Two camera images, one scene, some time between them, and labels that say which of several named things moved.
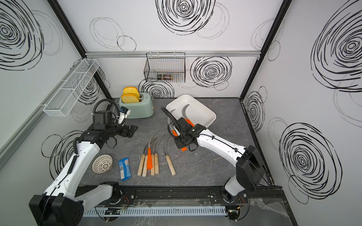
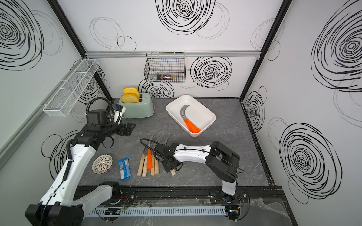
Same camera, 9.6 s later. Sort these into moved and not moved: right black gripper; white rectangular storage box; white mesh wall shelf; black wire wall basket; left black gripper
Moved: right black gripper
Not moved: white rectangular storage box; left black gripper; white mesh wall shelf; black wire wall basket
